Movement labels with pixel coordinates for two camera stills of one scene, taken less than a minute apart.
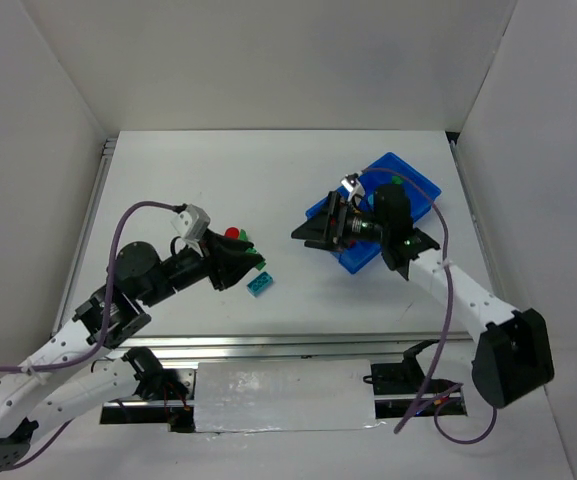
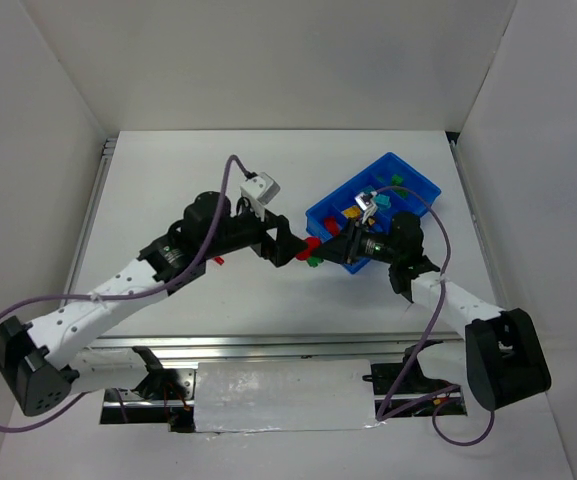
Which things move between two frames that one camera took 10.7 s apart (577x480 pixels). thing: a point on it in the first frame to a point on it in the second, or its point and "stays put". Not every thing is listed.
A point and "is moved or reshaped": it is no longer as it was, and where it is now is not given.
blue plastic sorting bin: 389,170 stays put
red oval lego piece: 231,233 is moved or reshaped
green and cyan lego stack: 260,265 is moved or reshaped
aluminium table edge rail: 270,348 stays put
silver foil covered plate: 289,395 stays put
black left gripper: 213,262 to 270,235
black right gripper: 336,221 to 350,244
